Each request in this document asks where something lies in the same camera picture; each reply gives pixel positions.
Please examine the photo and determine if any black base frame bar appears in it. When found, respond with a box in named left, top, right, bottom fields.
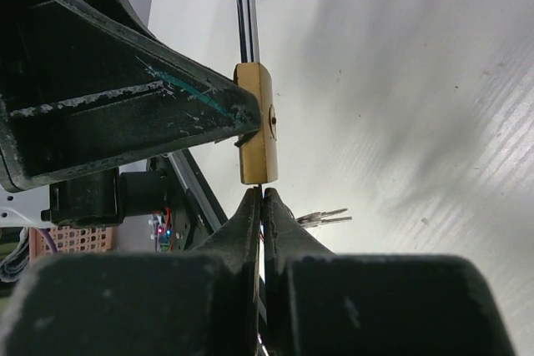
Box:
left=154, top=149, right=268, bottom=332

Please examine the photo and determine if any brass padlock silver shackle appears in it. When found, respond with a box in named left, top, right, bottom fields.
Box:
left=234, top=0, right=279, bottom=186

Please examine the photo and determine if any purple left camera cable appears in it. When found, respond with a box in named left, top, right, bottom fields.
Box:
left=39, top=228, right=58, bottom=255

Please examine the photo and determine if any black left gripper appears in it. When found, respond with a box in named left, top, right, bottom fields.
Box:
left=1, top=0, right=251, bottom=227

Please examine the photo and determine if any pink perforated basket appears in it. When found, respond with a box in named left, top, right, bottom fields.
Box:
left=29, top=227, right=115, bottom=258

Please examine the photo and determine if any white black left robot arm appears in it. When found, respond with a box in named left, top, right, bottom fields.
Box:
left=1, top=0, right=262, bottom=228

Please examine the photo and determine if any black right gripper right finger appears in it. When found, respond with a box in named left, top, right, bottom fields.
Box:
left=262, top=188, right=514, bottom=355

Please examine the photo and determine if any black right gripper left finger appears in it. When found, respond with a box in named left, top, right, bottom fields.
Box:
left=1, top=188, right=262, bottom=355

